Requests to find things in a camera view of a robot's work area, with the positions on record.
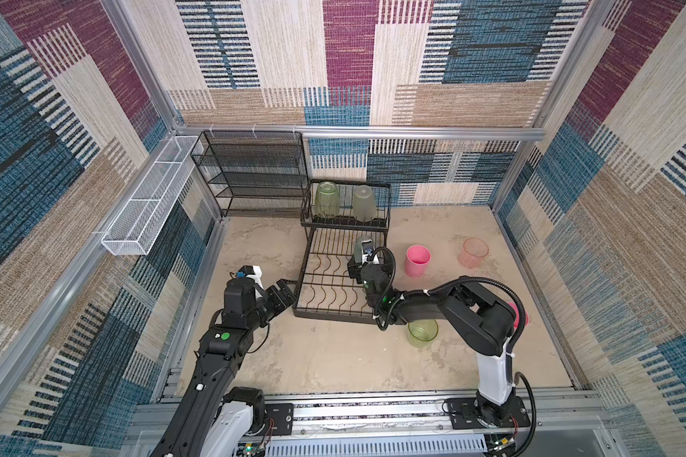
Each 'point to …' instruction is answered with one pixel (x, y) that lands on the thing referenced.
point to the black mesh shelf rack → (255, 173)
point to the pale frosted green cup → (364, 204)
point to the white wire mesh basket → (134, 228)
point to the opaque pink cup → (416, 262)
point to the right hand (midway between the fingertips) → (369, 254)
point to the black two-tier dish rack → (339, 213)
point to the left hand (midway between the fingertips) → (291, 286)
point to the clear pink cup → (474, 251)
